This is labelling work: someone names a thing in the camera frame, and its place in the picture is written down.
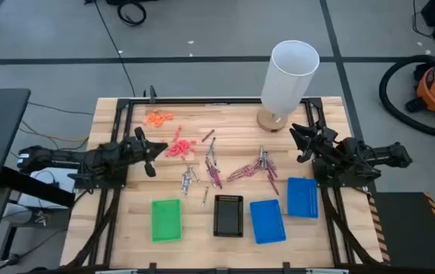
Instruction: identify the white box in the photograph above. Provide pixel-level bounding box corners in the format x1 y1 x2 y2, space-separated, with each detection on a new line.
17 167 78 209

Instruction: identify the black desk bar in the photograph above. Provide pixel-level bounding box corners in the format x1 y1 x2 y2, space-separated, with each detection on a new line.
0 166 76 209

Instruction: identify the metal key bunch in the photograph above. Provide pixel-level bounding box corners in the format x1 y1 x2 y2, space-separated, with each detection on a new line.
33 211 49 228

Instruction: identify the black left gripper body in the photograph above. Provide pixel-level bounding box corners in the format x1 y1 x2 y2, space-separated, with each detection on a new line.
125 126 157 179

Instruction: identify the blue plastic basket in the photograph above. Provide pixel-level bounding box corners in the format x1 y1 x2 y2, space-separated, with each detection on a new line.
287 177 319 220
249 199 287 245

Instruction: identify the green plastic basket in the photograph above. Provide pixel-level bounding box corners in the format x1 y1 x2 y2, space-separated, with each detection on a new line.
151 198 183 244

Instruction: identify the white lamp with wooden base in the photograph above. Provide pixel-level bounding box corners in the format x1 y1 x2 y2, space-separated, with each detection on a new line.
256 40 320 133

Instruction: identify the coiled black floor cable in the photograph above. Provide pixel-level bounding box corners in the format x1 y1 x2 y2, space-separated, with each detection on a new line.
116 1 148 27

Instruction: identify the yellow cable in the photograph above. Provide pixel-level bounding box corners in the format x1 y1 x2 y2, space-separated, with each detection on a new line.
19 120 90 145

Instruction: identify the long black floor cable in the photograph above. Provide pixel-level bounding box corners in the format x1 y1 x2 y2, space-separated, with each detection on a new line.
94 0 138 98

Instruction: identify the black mat with hazard stripes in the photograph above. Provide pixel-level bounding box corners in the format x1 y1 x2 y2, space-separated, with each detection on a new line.
367 192 435 272

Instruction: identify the black plastic basket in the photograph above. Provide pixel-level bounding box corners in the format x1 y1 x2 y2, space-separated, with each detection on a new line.
213 194 244 238

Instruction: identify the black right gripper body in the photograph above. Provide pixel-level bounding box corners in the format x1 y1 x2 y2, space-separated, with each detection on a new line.
310 123 351 163

